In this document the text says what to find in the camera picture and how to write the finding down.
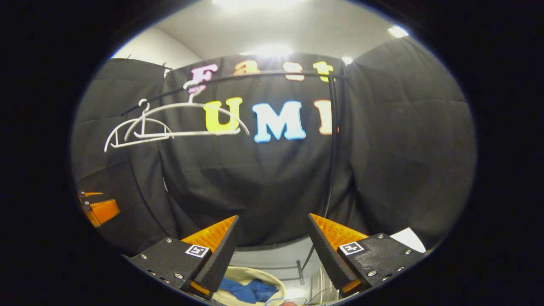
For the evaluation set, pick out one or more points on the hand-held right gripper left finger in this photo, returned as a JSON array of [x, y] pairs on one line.
[[221, 255]]

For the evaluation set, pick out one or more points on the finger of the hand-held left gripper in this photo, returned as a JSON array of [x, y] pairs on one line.
[[104, 210], [91, 194]]

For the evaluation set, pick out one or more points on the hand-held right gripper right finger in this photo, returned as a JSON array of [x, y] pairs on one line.
[[327, 255]]

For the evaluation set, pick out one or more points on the cream laundry hamper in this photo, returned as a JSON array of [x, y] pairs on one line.
[[246, 272]]

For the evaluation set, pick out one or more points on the white plastic clothes hanger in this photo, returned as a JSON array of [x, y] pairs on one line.
[[191, 134], [123, 144]]

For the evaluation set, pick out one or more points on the black metal clothes rack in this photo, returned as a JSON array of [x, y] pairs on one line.
[[333, 148]]

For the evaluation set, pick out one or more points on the white sheet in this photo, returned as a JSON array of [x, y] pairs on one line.
[[408, 240]]

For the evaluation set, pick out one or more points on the black backdrop cloth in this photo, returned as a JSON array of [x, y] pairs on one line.
[[403, 148]]

